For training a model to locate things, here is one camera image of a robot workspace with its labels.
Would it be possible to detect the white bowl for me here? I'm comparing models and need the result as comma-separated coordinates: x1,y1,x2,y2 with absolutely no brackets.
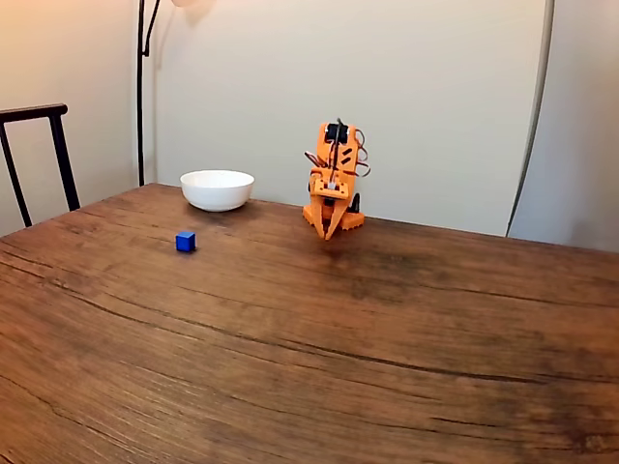
179,168,255,213

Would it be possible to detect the grey curved pole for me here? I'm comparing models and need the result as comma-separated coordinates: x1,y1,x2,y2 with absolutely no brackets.
505,0,557,238

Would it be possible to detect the black floor lamp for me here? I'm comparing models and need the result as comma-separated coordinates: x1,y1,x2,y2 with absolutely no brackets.
136,0,217,188

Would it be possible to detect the orange camera mount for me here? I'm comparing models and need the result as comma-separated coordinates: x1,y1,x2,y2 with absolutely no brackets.
309,174,353,202

